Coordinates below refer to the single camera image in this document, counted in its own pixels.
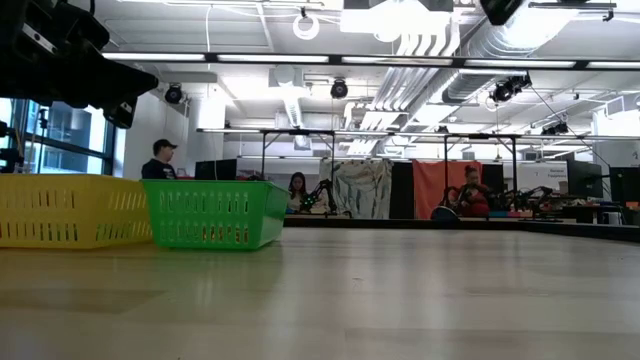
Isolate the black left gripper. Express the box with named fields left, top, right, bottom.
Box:
left=0, top=0, right=160, bottom=130

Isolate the long ceiling light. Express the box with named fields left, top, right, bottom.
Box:
left=102, top=51, right=331, bottom=65
left=339, top=54, right=577, bottom=70

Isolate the large window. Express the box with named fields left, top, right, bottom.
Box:
left=0, top=97, right=119, bottom=176

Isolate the person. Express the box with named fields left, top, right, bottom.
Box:
left=287, top=171, right=312, bottom=215
left=140, top=138, right=179, bottom=181
left=449, top=164, right=494, bottom=218

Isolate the black tripod stand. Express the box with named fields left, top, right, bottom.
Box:
left=36, top=107, right=50, bottom=175

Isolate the black computer monitor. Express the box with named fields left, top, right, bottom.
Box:
left=566, top=159, right=605, bottom=200
left=193, top=158, right=239, bottom=181
left=608, top=167, right=640, bottom=205

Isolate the yellow plastic basket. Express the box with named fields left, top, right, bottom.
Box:
left=0, top=173, right=154, bottom=250

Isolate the green plastic basket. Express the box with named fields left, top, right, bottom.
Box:
left=142, top=178, right=291, bottom=251

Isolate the background black metal gantry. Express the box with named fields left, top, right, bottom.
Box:
left=442, top=132, right=521, bottom=216
left=259, top=128, right=337, bottom=216

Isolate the painted cloth backdrop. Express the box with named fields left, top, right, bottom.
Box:
left=318, top=158, right=395, bottom=220

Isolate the orange cloth backdrop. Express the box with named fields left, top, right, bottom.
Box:
left=412, top=159, right=484, bottom=221

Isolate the white ring ceiling fixture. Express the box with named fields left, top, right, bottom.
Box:
left=292, top=14, right=321, bottom=42

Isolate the black aluminium table frame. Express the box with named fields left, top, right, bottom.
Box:
left=282, top=214, right=640, bottom=244

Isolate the silver ventilation duct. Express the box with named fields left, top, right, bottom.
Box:
left=439, top=9, right=576, bottom=104

